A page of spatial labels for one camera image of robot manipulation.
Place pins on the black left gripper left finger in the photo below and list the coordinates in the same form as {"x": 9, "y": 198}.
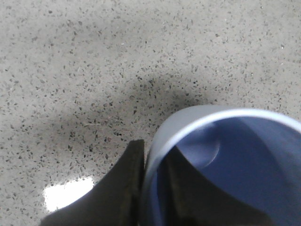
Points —
{"x": 113, "y": 201}

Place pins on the blue plastic cup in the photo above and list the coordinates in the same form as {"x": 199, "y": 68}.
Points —
{"x": 253, "y": 155}

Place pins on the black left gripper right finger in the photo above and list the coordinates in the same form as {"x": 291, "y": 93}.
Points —
{"x": 190, "y": 199}

